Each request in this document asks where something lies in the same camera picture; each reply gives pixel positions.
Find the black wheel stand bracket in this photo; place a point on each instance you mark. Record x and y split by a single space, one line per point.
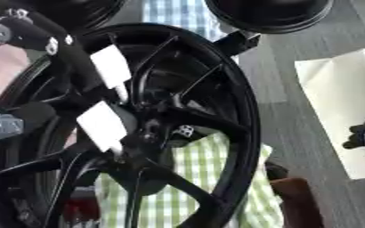
237 42

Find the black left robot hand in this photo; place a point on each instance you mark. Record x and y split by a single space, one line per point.
74 61

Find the red object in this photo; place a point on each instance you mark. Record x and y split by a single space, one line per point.
82 206

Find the black spoked wheel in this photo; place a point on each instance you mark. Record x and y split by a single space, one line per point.
227 98

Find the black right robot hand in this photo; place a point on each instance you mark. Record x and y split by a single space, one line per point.
361 137

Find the white paper sheet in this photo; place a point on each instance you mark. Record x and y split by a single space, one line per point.
341 98

